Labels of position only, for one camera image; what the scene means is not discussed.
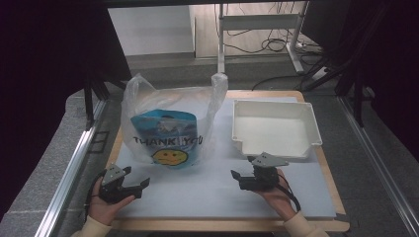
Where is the white power strip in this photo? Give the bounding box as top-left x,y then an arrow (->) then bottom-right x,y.
310,66 -> 331,82

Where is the person's left hand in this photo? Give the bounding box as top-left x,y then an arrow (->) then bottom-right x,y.
88,177 -> 136,226

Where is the black curtain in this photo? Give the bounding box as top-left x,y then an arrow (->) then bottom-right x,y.
300,0 -> 419,162
0,0 -> 133,221

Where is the person's right hand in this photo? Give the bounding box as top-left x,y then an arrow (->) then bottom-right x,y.
254,168 -> 298,222

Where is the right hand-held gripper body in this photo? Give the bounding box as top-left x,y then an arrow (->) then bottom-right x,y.
239,151 -> 290,193

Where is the pale blue table mat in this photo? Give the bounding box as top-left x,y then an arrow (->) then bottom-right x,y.
110,96 -> 337,220

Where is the blue snack pouch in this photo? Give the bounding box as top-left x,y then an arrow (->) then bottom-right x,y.
130,109 -> 199,170

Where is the black floor cable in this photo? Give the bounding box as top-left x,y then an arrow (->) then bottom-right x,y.
251,74 -> 318,92

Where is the black tripod stand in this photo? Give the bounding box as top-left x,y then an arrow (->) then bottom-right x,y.
83,72 -> 136,131

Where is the black metal stand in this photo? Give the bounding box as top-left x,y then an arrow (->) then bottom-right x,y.
301,48 -> 375,128

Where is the right hand-held gripper black cable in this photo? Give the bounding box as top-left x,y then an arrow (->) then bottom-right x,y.
276,173 -> 302,212

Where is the wooden table board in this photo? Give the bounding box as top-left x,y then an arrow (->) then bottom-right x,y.
104,90 -> 351,233

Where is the white metal desk frame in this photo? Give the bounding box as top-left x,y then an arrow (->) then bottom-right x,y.
215,0 -> 310,75

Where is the white wall panel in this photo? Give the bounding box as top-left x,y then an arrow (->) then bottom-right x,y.
107,5 -> 196,57

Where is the clear smiley-print plastic bag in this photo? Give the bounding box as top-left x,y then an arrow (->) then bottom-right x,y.
120,72 -> 229,168

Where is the tangle of black floor cables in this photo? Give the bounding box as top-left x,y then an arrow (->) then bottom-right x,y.
222,1 -> 299,54

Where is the aluminium rail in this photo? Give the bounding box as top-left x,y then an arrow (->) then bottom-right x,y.
34,99 -> 109,237
337,95 -> 419,237

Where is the white plastic tray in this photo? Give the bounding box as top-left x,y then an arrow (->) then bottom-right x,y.
231,99 -> 323,162

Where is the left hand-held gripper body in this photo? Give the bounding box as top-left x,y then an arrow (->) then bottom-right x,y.
98,163 -> 134,204

